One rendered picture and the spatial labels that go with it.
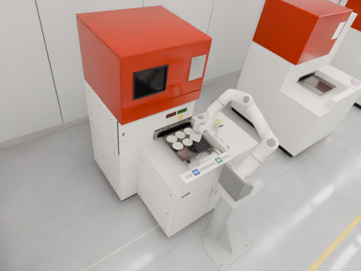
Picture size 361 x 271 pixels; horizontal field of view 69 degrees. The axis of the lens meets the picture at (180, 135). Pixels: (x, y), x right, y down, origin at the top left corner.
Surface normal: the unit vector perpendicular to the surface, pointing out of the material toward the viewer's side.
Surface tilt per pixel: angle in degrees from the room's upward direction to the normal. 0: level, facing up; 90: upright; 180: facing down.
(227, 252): 0
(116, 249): 0
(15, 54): 90
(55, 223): 0
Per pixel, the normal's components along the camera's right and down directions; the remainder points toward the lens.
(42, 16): 0.59, 0.61
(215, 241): 0.14, -0.72
